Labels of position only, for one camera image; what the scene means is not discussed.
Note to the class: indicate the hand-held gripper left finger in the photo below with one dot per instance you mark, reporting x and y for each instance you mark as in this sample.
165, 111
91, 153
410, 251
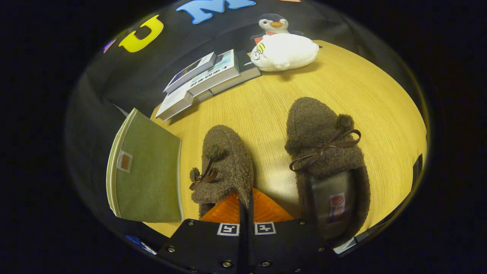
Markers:
213, 243

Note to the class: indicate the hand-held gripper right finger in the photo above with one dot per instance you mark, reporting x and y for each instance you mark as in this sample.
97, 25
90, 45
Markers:
252, 247

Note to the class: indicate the brown fuzzy shoe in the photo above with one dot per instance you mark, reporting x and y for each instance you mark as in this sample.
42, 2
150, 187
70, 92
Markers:
228, 160
315, 121

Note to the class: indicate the green storage box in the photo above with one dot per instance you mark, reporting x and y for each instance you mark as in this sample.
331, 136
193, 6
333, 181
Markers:
148, 182

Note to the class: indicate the white book with printed spine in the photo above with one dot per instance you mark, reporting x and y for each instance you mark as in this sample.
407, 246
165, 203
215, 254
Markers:
215, 74

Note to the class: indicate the dark grey book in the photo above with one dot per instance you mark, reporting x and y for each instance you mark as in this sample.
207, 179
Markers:
243, 74

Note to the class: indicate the blue cover book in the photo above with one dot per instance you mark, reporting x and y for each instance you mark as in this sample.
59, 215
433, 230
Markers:
190, 72

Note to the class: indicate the black chair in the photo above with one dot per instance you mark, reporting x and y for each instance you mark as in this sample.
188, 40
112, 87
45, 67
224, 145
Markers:
417, 171

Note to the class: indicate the white plush toy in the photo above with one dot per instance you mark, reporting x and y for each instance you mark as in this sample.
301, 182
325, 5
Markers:
285, 51

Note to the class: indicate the penguin plush toy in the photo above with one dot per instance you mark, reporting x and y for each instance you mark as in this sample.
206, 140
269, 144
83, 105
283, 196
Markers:
274, 24

